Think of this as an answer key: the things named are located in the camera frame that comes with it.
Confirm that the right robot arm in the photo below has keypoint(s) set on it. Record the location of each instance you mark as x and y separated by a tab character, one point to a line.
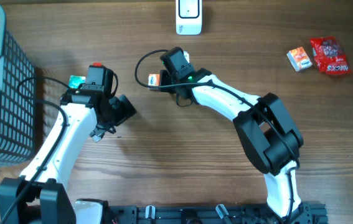
268	135

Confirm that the dark grey plastic basket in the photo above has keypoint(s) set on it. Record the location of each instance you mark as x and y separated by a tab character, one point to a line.
17	115

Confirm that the small teal box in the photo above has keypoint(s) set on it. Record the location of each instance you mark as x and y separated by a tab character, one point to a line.
76	81

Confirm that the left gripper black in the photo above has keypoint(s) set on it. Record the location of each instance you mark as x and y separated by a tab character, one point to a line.
124	107

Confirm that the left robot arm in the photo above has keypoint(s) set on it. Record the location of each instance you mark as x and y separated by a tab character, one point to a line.
39	194

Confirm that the red snack packet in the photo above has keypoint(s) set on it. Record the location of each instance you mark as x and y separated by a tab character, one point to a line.
329	56

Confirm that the white barcode scanner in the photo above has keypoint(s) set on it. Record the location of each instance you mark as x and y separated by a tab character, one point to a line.
188	17

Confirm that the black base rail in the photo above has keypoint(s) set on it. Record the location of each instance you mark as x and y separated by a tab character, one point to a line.
220	214

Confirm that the small orange box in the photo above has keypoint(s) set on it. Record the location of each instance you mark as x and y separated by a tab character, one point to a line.
299	59
154	81

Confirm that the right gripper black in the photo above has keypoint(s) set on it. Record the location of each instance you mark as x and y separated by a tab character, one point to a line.
165	76

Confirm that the red stick packet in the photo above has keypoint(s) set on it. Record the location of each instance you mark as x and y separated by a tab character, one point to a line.
97	64

